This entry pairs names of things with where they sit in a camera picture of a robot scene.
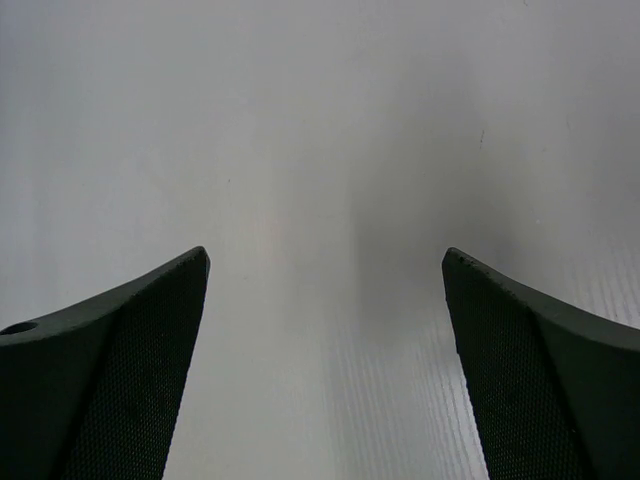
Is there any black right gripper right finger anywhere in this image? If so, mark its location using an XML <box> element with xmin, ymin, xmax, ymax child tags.
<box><xmin>442</xmin><ymin>248</ymin><xmax>639</xmax><ymax>479</ymax></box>

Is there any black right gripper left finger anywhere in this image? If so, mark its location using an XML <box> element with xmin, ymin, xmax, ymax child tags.
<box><xmin>1</xmin><ymin>247</ymin><xmax>210</xmax><ymax>479</ymax></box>

